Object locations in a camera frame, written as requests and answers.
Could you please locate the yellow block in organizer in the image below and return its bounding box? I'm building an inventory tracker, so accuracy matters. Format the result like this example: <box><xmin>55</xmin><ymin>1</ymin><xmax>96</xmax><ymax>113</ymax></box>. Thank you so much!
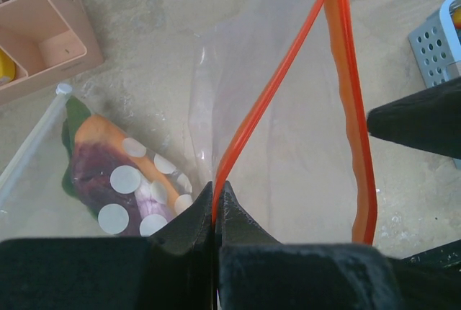
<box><xmin>0</xmin><ymin>50</ymin><xmax>16</xmax><ymax>86</ymax></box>

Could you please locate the purple eggplant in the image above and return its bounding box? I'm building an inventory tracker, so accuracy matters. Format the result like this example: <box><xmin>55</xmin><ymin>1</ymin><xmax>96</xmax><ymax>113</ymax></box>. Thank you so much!
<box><xmin>71</xmin><ymin>143</ymin><xmax>175</xmax><ymax>236</ymax></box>

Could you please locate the orange plastic desk organizer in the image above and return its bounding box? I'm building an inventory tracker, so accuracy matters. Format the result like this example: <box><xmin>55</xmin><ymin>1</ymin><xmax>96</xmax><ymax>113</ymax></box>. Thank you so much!
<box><xmin>1</xmin><ymin>0</ymin><xmax>104</xmax><ymax>104</ymax></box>

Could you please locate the blue plastic basket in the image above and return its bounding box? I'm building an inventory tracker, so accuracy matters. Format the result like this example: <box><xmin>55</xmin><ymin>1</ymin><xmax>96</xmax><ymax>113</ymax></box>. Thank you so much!
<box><xmin>408</xmin><ymin>0</ymin><xmax>460</xmax><ymax>168</ymax></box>

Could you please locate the green leafy vegetable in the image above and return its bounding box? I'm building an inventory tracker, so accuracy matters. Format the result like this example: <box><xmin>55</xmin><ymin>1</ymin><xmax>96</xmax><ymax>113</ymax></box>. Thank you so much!
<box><xmin>61</xmin><ymin>95</ymin><xmax>91</xmax><ymax>199</ymax></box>

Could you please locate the polka dot zip bag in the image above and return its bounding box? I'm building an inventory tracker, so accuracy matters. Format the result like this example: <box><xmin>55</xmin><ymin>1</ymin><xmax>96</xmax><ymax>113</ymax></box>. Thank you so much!
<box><xmin>1</xmin><ymin>84</ymin><xmax>193</xmax><ymax>240</ymax></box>

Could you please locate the red zipper clear bag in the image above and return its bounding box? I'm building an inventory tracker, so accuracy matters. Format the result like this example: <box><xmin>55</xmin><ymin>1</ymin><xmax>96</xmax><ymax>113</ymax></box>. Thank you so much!
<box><xmin>189</xmin><ymin>0</ymin><xmax>377</xmax><ymax>244</ymax></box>

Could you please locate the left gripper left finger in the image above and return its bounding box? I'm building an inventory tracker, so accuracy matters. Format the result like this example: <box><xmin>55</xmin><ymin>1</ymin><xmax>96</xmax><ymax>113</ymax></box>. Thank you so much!
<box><xmin>1</xmin><ymin>184</ymin><xmax>212</xmax><ymax>309</ymax></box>

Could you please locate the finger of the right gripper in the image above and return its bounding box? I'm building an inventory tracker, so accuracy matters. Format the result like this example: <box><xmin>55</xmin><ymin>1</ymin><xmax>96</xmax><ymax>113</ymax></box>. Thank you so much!
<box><xmin>367</xmin><ymin>78</ymin><xmax>460</xmax><ymax>159</ymax></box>

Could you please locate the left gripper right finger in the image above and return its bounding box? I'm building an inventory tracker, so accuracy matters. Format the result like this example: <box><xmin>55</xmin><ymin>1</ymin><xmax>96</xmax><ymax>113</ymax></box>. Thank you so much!
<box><xmin>216</xmin><ymin>183</ymin><xmax>403</xmax><ymax>309</ymax></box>

